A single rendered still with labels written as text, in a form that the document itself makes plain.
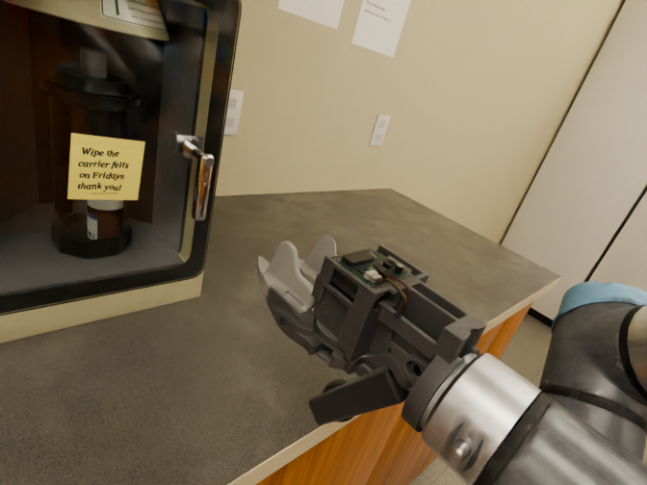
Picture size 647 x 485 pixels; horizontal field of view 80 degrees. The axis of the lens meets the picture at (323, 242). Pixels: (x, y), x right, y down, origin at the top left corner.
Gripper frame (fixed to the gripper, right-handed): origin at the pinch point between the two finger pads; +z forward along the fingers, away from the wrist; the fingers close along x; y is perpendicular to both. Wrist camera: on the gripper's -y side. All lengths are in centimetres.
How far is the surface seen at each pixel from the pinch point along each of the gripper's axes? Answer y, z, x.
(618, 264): -49, -9, -285
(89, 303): -17.3, 22.9, 10.9
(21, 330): -19.4, 22.9, 18.3
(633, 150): 18, 17, -285
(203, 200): 0.2, 16.6, -0.5
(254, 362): -20.6, 5.9, -5.7
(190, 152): 5.2, 20.5, 0.1
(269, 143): -6, 66, -47
